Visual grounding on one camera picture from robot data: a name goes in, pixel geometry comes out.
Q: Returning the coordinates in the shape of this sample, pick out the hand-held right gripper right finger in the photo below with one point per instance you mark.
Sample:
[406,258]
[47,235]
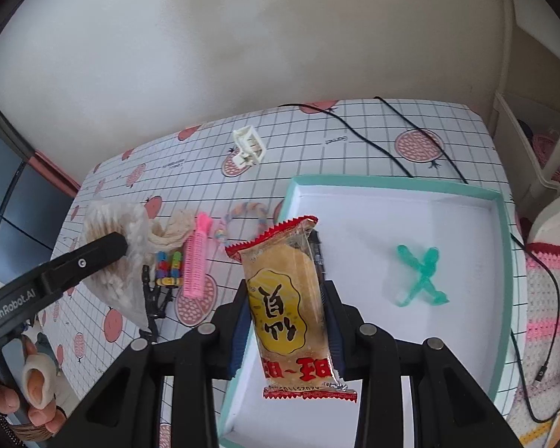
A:
[332,331]

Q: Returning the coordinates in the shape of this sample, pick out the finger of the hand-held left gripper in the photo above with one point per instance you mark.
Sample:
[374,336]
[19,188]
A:
[80,262]

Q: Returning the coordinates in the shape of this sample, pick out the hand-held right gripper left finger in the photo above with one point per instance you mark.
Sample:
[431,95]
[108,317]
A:
[240,331]

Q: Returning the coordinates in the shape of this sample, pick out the yellow snack packet red edges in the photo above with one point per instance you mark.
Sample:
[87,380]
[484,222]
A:
[284,312]

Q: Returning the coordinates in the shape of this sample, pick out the black hair claw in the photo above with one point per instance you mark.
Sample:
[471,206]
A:
[151,298]

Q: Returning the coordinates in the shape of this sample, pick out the pink hair roller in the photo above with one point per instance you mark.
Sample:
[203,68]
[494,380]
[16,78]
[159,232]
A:
[196,261]

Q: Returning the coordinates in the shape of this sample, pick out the colourful striped hair clip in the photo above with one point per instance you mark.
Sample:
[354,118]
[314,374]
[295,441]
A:
[168,266]

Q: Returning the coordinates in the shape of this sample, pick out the cream knitted headband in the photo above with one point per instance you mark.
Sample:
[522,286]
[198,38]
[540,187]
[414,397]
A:
[172,233]

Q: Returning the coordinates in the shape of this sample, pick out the teal cardboard box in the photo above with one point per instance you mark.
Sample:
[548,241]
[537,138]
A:
[378,224]

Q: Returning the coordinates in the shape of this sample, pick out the person's left hand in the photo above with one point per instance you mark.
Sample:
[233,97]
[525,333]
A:
[37,382]

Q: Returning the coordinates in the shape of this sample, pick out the teal hair clip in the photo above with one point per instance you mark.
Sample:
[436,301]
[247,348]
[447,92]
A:
[422,280]

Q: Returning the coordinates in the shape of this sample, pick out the pastel rainbow scrunchie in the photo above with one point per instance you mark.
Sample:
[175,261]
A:
[256,206]

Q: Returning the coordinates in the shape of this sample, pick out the pomegranate print tablecloth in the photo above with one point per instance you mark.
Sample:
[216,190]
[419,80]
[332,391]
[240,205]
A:
[308,149]

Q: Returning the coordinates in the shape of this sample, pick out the white plastic clip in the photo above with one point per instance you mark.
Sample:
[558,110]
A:
[249,147]

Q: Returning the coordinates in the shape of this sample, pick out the pink striped crochet blanket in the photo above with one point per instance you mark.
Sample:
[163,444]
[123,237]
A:
[555,298]

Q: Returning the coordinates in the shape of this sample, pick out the white plastic chair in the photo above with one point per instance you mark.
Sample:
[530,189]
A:
[555,219]

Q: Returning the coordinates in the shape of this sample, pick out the white shelf unit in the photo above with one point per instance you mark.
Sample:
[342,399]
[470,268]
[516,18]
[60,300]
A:
[508,116]

